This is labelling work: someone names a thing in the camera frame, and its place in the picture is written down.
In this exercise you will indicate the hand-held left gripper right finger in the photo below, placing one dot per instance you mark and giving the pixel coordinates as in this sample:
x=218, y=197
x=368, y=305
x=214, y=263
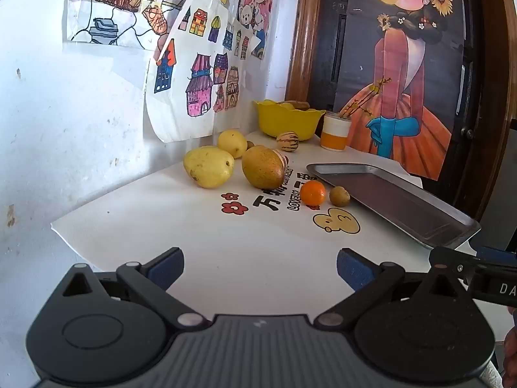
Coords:
x=355, y=268

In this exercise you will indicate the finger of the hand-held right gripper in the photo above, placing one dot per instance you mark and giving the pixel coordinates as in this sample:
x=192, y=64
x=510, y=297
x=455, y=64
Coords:
x=448, y=260
x=499, y=255

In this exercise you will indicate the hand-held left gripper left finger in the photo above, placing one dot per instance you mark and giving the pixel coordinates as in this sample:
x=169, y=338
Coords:
x=165, y=268

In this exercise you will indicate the brown kiwi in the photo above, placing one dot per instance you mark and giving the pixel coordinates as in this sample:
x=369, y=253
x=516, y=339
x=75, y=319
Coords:
x=339, y=196

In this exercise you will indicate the metal tray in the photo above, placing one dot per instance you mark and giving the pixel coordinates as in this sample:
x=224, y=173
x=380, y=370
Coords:
x=396, y=202

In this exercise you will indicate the orange tangerine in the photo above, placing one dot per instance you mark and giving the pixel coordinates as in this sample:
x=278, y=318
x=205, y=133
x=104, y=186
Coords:
x=312, y=192

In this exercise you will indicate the large yellow mango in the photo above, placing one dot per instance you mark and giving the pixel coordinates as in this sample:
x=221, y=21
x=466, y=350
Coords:
x=209, y=166

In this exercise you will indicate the brownish yellow pear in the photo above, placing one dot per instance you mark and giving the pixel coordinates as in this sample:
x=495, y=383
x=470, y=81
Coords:
x=262, y=167

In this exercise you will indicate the small round yellow fruit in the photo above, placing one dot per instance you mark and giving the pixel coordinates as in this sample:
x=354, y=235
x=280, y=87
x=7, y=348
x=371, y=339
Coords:
x=232, y=143

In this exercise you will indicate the white printed table cover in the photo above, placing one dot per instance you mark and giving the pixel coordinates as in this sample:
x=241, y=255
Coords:
x=202, y=242

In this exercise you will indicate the striped pepino melon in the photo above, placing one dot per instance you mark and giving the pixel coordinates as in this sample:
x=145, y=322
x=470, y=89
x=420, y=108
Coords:
x=282, y=159

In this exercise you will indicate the orange and white cup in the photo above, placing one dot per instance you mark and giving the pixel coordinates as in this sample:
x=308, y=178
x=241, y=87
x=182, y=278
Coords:
x=334, y=133

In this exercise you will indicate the striped round nut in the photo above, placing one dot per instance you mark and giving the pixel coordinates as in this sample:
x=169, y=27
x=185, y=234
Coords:
x=287, y=141

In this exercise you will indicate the yellow plastic bowl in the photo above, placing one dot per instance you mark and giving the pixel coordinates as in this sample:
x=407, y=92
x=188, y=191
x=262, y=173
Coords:
x=282, y=123

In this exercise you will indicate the brown ginger root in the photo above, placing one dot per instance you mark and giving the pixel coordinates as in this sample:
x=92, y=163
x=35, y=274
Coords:
x=302, y=106

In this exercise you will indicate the colourful houses drawing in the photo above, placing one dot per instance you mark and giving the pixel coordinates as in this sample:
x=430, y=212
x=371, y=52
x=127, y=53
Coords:
x=198, y=85

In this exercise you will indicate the girl in orange dress poster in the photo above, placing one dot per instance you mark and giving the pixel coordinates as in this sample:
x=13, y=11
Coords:
x=404, y=68

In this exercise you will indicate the dark door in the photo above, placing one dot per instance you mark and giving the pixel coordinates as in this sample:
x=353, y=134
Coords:
x=335, y=28

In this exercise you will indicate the girl with bear drawing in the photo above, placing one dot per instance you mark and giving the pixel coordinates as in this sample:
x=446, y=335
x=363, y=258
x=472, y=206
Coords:
x=256, y=0

